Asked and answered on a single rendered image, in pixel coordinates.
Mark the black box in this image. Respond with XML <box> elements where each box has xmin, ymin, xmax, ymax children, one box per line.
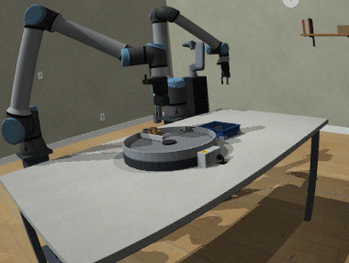
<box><xmin>183</xmin><ymin>75</ymin><xmax>210</xmax><ymax>116</ymax></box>

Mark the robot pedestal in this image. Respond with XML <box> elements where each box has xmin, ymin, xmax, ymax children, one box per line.
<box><xmin>16</xmin><ymin>146</ymin><xmax>53</xmax><ymax>169</ymax></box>
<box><xmin>158</xmin><ymin>112</ymin><xmax>192</xmax><ymax>125</ymax></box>

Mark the grey jointed stand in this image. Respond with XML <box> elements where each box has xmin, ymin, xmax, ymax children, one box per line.
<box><xmin>182</xmin><ymin>40</ymin><xmax>206</xmax><ymax>78</ymax></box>

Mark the white table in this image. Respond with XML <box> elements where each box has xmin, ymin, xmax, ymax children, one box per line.
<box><xmin>0</xmin><ymin>109</ymin><xmax>329</xmax><ymax>263</ymax></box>

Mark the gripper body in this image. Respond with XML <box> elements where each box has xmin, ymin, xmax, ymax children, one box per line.
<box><xmin>218</xmin><ymin>60</ymin><xmax>231</xmax><ymax>79</ymax></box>
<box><xmin>152</xmin><ymin>76</ymin><xmax>170</xmax><ymax>108</ymax></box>

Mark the grey turntable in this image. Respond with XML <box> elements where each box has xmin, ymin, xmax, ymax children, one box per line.
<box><xmin>122</xmin><ymin>124</ymin><xmax>219</xmax><ymax>172</ymax></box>

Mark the blue crate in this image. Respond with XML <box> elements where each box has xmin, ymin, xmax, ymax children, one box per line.
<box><xmin>197</xmin><ymin>120</ymin><xmax>242</xmax><ymax>141</ymax></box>

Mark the white control box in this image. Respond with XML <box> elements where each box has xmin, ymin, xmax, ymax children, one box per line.
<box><xmin>197</xmin><ymin>145</ymin><xmax>226</xmax><ymax>169</ymax></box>

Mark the wooden wall shelf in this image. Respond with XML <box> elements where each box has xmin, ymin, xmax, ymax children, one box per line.
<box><xmin>299</xmin><ymin>32</ymin><xmax>349</xmax><ymax>48</ymax></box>

